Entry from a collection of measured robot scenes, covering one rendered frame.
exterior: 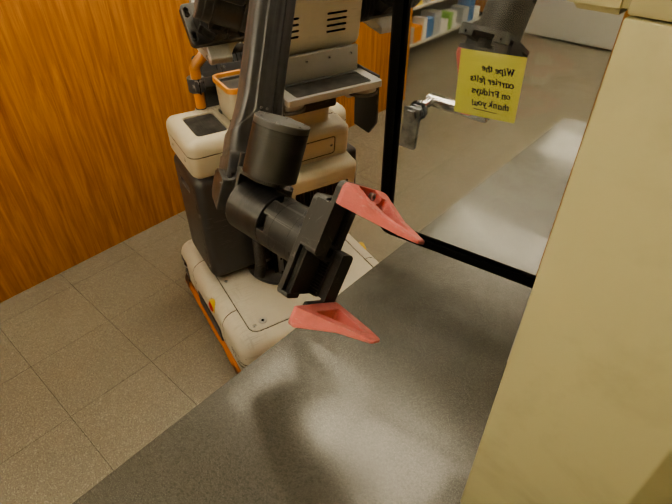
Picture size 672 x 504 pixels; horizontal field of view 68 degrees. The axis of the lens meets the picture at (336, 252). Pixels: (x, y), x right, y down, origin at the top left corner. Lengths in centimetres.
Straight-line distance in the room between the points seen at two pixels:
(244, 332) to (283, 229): 116
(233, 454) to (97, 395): 138
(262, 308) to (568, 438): 135
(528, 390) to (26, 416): 179
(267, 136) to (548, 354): 30
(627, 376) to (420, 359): 37
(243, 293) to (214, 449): 116
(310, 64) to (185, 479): 92
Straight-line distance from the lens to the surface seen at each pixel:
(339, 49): 126
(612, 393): 38
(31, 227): 238
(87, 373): 205
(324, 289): 50
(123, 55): 233
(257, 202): 51
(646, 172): 29
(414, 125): 67
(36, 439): 195
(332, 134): 136
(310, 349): 69
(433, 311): 75
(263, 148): 49
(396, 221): 45
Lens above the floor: 147
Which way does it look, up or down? 39 degrees down
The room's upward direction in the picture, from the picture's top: straight up
